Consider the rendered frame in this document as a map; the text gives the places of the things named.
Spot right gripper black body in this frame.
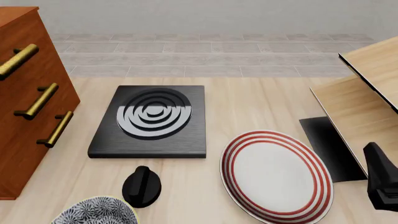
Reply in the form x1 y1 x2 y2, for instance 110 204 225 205
367 184 398 213

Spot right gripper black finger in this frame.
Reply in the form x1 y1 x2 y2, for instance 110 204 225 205
363 141 398 187

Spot wooden cabinet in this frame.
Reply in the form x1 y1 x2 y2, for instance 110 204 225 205
0 6 81 201

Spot pale wooden rack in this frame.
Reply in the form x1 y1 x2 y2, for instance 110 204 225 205
298 35 398 184

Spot white plate with red rings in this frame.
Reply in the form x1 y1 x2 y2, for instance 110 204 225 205
220 129 335 224

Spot flat black stove plate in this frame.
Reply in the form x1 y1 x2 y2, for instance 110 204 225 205
87 85 207 160

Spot round black stove knob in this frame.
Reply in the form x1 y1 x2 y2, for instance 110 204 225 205
121 165 163 209

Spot blue white patterned bowl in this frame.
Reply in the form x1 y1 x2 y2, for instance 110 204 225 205
50 195 139 224

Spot brass drawer handle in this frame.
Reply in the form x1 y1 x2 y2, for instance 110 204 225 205
36 110 74 149
13 82 60 121
0 43 40 82

